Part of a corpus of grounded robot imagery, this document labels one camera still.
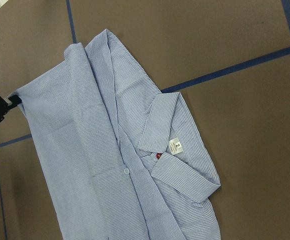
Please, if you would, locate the blue striped button shirt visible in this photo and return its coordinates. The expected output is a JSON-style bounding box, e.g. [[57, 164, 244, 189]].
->
[[15, 29, 221, 240]]

